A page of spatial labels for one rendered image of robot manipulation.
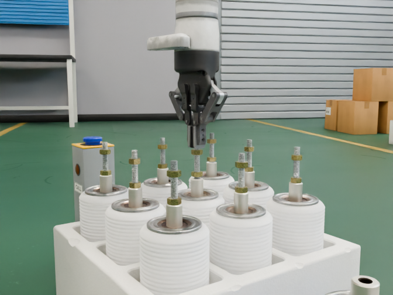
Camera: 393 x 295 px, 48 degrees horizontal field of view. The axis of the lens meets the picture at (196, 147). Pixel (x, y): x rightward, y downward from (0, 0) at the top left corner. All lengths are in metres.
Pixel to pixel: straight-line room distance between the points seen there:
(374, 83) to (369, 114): 0.28
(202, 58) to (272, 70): 5.24
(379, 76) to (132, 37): 2.96
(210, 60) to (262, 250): 0.30
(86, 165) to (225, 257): 0.40
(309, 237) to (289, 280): 0.09
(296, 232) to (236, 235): 0.12
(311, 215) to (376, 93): 3.63
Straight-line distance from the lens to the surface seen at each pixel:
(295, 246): 0.72
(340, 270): 0.75
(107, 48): 5.63
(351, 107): 4.25
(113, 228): 0.68
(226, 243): 0.64
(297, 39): 6.09
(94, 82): 5.61
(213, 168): 0.91
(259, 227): 0.64
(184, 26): 0.71
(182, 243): 0.56
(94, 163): 0.94
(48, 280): 1.10
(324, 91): 6.26
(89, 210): 0.78
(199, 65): 0.70
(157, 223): 0.61
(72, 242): 0.79
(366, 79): 4.35
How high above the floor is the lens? 0.44
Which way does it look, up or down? 8 degrees down
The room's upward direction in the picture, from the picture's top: straight up
